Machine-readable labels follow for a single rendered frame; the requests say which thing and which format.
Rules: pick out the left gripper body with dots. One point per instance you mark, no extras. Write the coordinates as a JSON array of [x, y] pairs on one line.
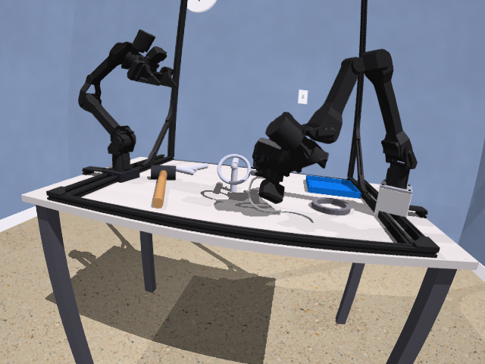
[[270, 189]]

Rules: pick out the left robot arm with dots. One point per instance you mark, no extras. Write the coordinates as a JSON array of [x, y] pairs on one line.
[[287, 133]]

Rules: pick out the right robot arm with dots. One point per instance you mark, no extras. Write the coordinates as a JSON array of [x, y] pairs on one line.
[[122, 137]]

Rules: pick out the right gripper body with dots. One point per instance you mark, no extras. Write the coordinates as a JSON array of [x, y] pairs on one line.
[[136, 65]]

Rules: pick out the blue tray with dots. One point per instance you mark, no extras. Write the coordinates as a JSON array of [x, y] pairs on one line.
[[328, 186]]

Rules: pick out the black mallet with wooden handle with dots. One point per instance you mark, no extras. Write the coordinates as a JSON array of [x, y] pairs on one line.
[[168, 172]]

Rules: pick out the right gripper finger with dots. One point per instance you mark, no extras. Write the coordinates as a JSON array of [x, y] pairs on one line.
[[146, 76], [167, 79]]

